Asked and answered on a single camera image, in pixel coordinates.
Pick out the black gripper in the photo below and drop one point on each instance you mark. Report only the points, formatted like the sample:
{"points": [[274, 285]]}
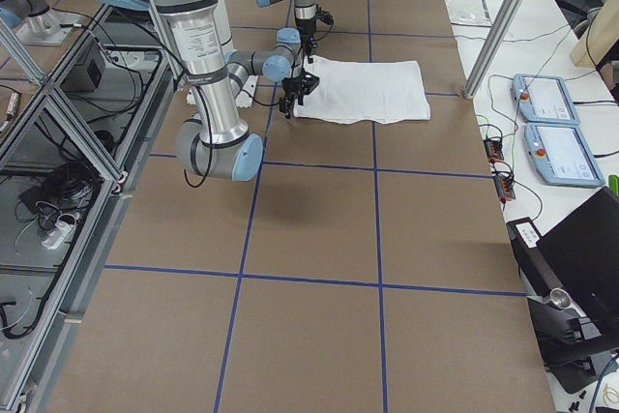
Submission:
{"points": [[293, 85], [305, 27]]}

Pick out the white long-sleeve printed shirt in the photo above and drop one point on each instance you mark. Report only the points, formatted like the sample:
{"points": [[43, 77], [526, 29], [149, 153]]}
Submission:
{"points": [[351, 92]]}

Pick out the upper blue teach pendant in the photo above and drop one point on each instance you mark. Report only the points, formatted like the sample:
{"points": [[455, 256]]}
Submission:
{"points": [[543, 99]]}

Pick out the aluminium frame post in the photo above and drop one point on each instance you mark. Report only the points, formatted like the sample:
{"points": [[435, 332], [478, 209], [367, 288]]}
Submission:
{"points": [[494, 39]]}

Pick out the black laptop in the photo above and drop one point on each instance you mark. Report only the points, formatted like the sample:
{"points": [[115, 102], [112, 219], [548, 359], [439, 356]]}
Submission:
{"points": [[582, 251]]}

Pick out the blue teach pendant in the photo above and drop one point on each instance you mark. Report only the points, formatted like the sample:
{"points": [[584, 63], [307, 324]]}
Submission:
{"points": [[561, 156], [543, 99]]}

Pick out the clear plastic document sleeve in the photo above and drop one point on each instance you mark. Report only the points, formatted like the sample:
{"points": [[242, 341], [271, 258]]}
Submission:
{"points": [[468, 13]]}

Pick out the lower blue teach pendant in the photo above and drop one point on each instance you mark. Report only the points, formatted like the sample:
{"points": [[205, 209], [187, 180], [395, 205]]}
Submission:
{"points": [[561, 156]]}

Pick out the orange-black connector module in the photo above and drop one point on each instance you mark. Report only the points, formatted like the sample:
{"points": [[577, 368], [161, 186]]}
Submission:
{"points": [[494, 149], [504, 188]]}

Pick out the black power adapter box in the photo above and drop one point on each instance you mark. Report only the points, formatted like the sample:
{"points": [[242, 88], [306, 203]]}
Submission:
{"points": [[524, 236]]}

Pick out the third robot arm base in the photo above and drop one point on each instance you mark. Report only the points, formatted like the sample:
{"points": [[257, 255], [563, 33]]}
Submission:
{"points": [[34, 21]]}

